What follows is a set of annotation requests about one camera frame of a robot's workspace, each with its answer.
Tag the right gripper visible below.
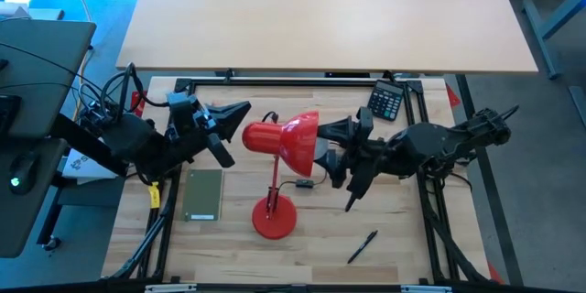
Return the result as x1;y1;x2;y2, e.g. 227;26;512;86
313;107;390;213

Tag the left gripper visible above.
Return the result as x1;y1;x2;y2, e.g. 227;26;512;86
167;91;252;169

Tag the black lamp power cord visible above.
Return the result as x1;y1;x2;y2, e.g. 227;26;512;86
261;110;331;192

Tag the green notebook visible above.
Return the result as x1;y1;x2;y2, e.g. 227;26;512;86
181;168;225;223

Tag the black leg with caster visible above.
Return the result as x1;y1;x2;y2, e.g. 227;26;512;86
35;181;65;253

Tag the dark grey side desk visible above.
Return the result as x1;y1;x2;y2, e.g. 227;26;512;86
0;18;98;259

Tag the yellow tag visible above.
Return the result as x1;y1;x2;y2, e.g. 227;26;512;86
148;181;162;210

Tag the black pen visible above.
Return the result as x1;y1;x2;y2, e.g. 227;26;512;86
346;230;379;266

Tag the white box with logo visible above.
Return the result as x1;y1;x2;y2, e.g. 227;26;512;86
61;145;119;185

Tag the red desk lamp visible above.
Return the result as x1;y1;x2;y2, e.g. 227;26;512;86
241;110;320;241

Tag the red corner bracket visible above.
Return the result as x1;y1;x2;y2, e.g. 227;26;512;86
446;84;461;109
486;262;505;286
131;90;148;118

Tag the black calculator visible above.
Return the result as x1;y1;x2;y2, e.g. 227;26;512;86
367;79;406;123

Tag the black computer mouse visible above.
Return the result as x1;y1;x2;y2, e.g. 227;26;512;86
8;150;40;196

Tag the grey metal desk frame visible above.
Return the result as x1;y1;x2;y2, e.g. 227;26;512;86
521;0;586;81

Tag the silver metal bracket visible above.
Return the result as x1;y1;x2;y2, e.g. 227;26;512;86
145;283;199;293
401;285;453;293

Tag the large wooden desk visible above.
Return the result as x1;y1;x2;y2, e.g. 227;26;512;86
114;0;540;76

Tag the white lightbulb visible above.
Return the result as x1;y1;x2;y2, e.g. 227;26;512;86
312;136;331;171

